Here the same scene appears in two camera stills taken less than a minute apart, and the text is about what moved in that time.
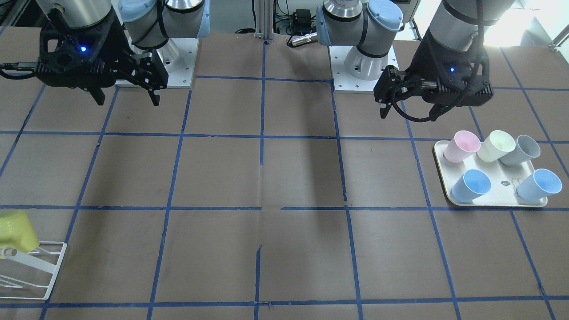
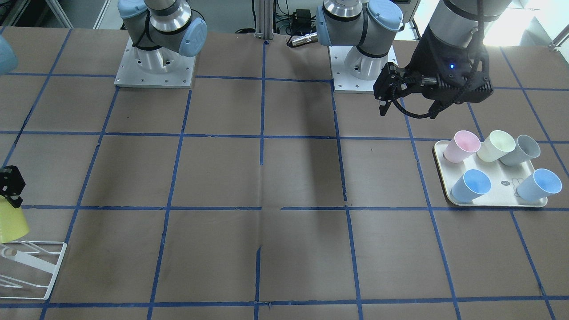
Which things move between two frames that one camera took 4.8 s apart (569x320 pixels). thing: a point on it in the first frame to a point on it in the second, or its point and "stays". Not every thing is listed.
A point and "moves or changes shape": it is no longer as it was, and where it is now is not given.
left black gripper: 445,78 stays
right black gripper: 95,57 to 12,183
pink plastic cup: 463,144 stays
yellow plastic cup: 17,231 moves or changes shape
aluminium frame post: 264,19 stays
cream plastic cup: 498,143 stays
